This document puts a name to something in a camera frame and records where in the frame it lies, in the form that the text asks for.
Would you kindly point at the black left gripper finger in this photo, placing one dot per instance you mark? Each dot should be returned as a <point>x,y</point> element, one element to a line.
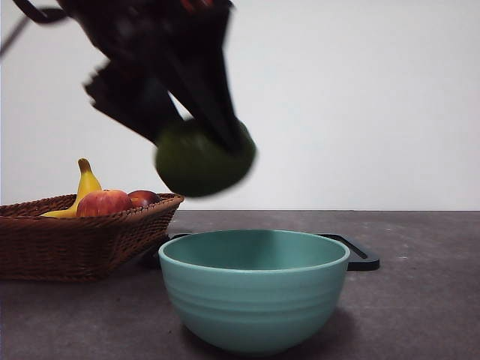
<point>127,101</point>
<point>210,97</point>

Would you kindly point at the green avocado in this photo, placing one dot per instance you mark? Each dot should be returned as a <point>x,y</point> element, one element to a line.
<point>195,168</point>

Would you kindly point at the teal ribbed bowl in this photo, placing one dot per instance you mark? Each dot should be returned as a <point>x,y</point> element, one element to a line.
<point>255,300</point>

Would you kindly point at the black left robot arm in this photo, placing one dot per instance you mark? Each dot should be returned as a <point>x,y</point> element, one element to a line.
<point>150,30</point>

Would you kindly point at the yellow banana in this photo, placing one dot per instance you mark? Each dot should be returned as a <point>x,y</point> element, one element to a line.
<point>89,183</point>

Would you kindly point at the dark red peach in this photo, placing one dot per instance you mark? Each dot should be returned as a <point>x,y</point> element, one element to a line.
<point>144,197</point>

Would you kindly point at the red yellow apple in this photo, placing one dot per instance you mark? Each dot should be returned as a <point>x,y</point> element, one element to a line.
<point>105,202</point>

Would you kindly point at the brown wicker basket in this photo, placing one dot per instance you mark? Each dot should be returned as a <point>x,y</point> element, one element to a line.
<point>75,247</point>

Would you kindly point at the black rectangular tray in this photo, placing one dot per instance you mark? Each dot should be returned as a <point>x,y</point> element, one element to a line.
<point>365,262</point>

